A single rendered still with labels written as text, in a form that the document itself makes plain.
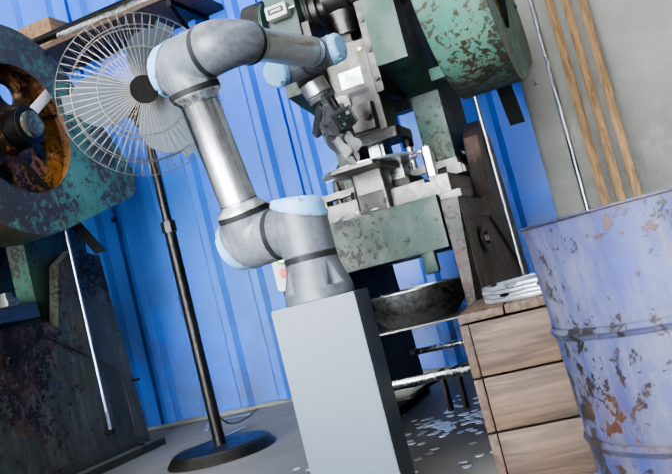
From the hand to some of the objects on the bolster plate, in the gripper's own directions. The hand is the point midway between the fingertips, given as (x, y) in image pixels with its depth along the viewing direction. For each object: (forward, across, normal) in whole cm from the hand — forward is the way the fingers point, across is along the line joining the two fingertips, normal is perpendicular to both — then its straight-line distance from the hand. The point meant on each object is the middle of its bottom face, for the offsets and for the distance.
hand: (353, 160), depth 223 cm
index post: (+16, +18, -3) cm, 24 cm away
